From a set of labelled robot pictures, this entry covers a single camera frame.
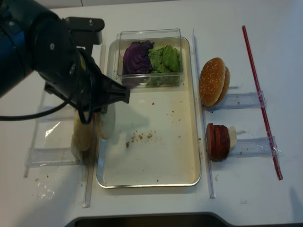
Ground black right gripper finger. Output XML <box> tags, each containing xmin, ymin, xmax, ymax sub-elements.
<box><xmin>99</xmin><ymin>72</ymin><xmax>130</xmax><ymax>111</ymax></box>

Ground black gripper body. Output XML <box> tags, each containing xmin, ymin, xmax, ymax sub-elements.
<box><xmin>33</xmin><ymin>18</ymin><xmax>101</xmax><ymax>112</ymax></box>

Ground bun half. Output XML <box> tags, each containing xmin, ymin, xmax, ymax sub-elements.
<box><xmin>97</xmin><ymin>104</ymin><xmax>116</xmax><ymax>140</ymax></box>
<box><xmin>71</xmin><ymin>111</ymin><xmax>93</xmax><ymax>162</ymax></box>

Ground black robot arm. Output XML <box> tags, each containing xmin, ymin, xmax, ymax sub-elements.
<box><xmin>0</xmin><ymin>0</ymin><xmax>130</xmax><ymax>113</ymax></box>

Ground green lettuce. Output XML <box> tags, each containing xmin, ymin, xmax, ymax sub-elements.
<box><xmin>146</xmin><ymin>45</ymin><xmax>181</xmax><ymax>87</ymax></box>

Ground sliced meat patties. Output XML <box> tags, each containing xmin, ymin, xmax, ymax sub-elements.
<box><xmin>206</xmin><ymin>123</ymin><xmax>231</xmax><ymax>162</ymax></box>

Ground purple cabbage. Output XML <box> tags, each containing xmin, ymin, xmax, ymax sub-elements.
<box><xmin>122</xmin><ymin>41</ymin><xmax>153</xmax><ymax>87</ymax></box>

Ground clear plastic container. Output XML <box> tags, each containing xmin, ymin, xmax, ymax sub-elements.
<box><xmin>114</xmin><ymin>28</ymin><xmax>183</xmax><ymax>88</ymax></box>

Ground metal tray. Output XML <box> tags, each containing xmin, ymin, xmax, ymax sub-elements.
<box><xmin>96</xmin><ymin>38</ymin><xmax>201</xmax><ymax>188</ymax></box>

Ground left outer clear strip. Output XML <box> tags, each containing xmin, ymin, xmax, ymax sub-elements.
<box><xmin>23</xmin><ymin>90</ymin><xmax>45</xmax><ymax>178</ymax></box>

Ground clear strip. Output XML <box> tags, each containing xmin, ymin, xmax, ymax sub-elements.
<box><xmin>23</xmin><ymin>90</ymin><xmax>45</xmax><ymax>178</ymax></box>
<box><xmin>192</xmin><ymin>29</ymin><xmax>216</xmax><ymax>199</ymax></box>

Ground sesame burger bun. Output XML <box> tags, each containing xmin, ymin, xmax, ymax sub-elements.
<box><xmin>198</xmin><ymin>57</ymin><xmax>231</xmax><ymax>107</ymax></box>

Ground white pusher block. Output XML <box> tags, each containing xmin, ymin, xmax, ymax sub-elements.
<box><xmin>228</xmin><ymin>126</ymin><xmax>237</xmax><ymax>149</ymax></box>

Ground right inner clear strip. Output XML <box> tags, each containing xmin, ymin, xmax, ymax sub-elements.
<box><xmin>192</xmin><ymin>29</ymin><xmax>216</xmax><ymax>199</ymax></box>

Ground red plastic strip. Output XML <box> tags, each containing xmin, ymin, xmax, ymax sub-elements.
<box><xmin>242</xmin><ymin>25</ymin><xmax>283</xmax><ymax>181</ymax></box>

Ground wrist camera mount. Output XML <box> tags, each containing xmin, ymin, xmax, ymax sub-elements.
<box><xmin>65</xmin><ymin>17</ymin><xmax>105</xmax><ymax>55</ymax></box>

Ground black cable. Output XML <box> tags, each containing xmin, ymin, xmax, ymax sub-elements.
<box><xmin>0</xmin><ymin>49</ymin><xmax>95</xmax><ymax>125</ymax></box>

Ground left bun pusher rail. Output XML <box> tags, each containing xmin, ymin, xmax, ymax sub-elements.
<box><xmin>25</xmin><ymin>148</ymin><xmax>87</xmax><ymax>167</ymax></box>

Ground bun pusher rail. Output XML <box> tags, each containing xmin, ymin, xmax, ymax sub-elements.
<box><xmin>25</xmin><ymin>148</ymin><xmax>87</xmax><ymax>167</ymax></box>
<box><xmin>205</xmin><ymin>91</ymin><xmax>266</xmax><ymax>112</ymax></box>

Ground right bun pusher rail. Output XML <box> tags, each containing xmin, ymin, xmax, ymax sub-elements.
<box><xmin>205</xmin><ymin>91</ymin><xmax>266</xmax><ymax>112</ymax></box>

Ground right patty pusher rail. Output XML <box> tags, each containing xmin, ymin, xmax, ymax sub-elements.
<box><xmin>228</xmin><ymin>137</ymin><xmax>280</xmax><ymax>158</ymax></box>

